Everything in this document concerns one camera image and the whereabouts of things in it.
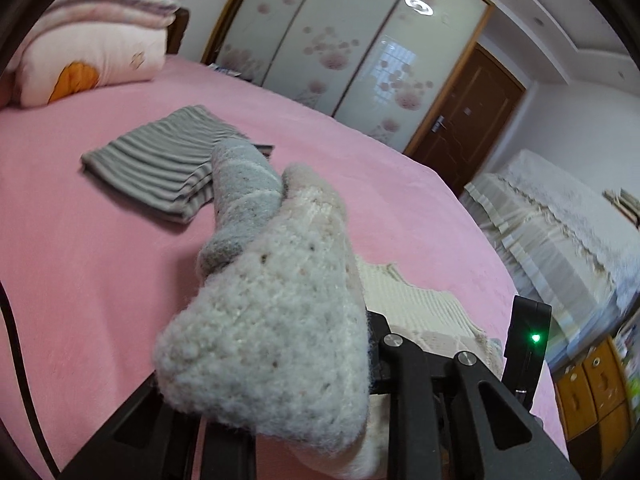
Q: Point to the cream pillow with orange print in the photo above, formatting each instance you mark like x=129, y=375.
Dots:
x=105, y=65

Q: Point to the striped folded garment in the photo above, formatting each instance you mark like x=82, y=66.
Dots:
x=160, y=165

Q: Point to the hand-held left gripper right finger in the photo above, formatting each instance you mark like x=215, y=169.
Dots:
x=415, y=385

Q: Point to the grey and cream argyle sweater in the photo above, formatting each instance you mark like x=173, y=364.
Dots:
x=280, y=330

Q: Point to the pink bed sheet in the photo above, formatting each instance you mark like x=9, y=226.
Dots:
x=100, y=270

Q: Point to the floral sliding wardrobe doors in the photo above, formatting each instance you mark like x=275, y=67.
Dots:
x=345, y=55

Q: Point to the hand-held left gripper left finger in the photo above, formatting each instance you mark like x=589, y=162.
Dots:
x=150, y=440

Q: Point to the yellow wooden cabinet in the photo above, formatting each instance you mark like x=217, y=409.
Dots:
x=590, y=390

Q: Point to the brown wooden door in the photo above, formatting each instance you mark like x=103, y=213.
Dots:
x=465, y=125

